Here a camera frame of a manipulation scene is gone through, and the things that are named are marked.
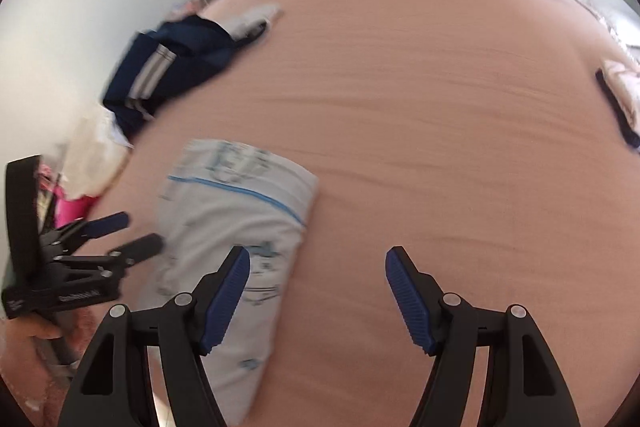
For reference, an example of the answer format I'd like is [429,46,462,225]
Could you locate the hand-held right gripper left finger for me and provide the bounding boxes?
[57,246,251,427]

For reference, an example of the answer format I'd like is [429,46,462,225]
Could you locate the bright pink cloth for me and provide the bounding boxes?
[52,194,98,228]

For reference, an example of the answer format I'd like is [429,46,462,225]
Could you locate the folded navy garment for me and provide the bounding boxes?
[595,69,640,152]

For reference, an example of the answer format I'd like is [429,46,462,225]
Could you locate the small white garment black strap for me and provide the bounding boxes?
[227,4,283,42]

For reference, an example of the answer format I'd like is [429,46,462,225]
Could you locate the pale pink pillow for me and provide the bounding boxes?
[565,0,640,62]

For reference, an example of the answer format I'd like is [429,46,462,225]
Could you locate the white clothes pile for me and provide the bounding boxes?
[65,112,136,200]

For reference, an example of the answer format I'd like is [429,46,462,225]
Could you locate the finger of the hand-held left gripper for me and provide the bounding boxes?
[39,213,130,253]
[52,234,165,278]

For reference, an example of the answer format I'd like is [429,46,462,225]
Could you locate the white cartoon print shorts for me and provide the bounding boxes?
[150,138,321,423]

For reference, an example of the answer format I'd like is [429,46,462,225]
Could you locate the navy white striped garment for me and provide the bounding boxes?
[102,17,241,138]

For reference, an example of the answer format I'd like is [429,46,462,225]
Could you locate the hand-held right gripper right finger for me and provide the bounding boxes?
[385,247,581,427]

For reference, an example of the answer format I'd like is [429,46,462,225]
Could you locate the bed with pink sheet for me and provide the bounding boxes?
[97,0,640,427]

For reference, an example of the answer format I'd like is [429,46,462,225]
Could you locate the person's left hand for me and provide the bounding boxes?
[10,320,63,343]

